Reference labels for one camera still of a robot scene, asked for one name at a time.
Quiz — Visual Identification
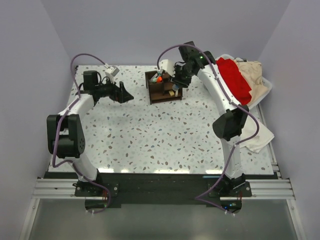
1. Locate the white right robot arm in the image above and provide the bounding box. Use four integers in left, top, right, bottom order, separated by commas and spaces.
170, 41, 250, 197

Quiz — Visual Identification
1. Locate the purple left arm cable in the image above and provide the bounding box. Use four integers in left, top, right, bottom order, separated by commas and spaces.
51, 53, 112, 214

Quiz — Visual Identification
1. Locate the aluminium rail frame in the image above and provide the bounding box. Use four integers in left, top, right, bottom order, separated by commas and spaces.
20, 154, 307, 240

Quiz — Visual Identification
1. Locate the beige cloth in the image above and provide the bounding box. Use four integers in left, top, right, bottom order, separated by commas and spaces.
233, 58, 270, 108

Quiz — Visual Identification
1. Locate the brown wooden desk organizer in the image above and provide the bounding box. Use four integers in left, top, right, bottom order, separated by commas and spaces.
144, 70, 183, 105

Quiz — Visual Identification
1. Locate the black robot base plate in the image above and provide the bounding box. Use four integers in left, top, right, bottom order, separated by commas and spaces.
43, 171, 253, 214

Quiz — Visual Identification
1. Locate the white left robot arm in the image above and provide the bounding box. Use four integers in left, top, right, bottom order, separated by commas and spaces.
46, 67, 134, 196

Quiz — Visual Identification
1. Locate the blue pen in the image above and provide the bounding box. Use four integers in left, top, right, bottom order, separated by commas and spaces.
202, 175, 221, 179

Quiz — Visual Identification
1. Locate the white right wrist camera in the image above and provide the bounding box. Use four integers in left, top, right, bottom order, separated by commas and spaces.
159, 59, 176, 77

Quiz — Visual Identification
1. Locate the white folded towel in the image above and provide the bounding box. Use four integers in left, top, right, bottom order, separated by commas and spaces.
239, 116, 275, 153

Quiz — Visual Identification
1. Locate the white plastic laundry basket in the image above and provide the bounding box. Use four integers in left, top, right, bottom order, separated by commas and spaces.
216, 54, 272, 109

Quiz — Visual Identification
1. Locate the white green-capped pen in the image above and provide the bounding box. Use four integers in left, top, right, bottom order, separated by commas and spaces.
150, 73, 159, 80

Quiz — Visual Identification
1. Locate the red cloth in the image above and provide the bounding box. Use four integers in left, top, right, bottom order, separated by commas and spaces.
216, 57, 252, 105

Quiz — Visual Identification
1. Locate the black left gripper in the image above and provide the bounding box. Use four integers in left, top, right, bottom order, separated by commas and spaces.
95, 76, 134, 104

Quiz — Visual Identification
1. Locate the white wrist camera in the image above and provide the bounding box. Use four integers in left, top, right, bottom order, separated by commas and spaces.
104, 64, 120, 83
159, 59, 176, 77

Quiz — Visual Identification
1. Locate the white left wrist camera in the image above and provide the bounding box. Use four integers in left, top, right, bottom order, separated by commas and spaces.
104, 64, 120, 83

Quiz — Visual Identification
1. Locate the blue glue stick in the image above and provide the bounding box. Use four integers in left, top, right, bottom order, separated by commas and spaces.
172, 84, 180, 92

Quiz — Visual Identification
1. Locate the orange highlighter marker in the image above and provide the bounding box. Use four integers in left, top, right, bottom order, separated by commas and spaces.
156, 76, 163, 83

